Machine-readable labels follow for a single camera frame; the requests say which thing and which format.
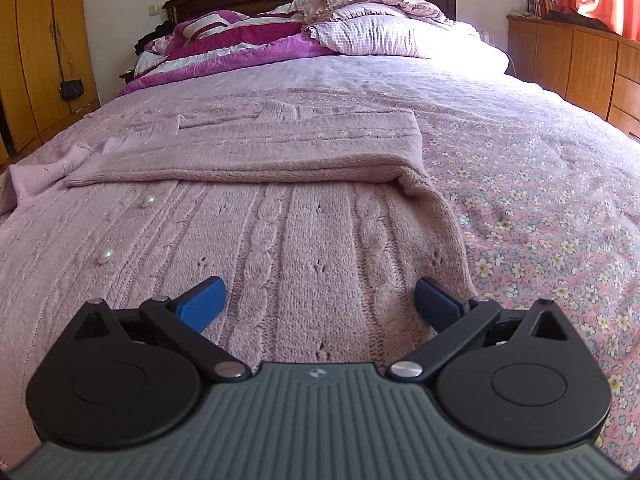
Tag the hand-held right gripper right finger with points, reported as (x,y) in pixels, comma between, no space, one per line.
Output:
(436,305)

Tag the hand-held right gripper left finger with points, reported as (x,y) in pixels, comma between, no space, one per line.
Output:
(202,305)

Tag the pink knitted sweater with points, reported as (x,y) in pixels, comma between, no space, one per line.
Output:
(300,240)

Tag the pile of dark clothes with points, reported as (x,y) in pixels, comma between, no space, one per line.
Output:
(152,37)

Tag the pink floral bed sheet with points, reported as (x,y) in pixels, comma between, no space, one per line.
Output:
(525,185)

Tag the dark wooden nightstand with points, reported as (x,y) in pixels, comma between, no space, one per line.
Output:
(126,76)

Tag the small black purse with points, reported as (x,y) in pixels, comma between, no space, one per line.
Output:
(71,90)

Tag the magenta striped quilt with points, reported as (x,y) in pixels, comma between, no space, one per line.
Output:
(250,55)

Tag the wooden side cabinet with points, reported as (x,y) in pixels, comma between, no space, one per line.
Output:
(575,65)

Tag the wooden wardrobe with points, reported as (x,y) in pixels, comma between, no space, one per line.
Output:
(35,35)

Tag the row of books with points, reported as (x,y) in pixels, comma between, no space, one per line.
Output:
(544,2)

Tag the dark cloth on cabinet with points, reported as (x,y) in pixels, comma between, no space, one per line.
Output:
(585,20)

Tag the white wall socket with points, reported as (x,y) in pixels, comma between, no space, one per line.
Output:
(155,9)

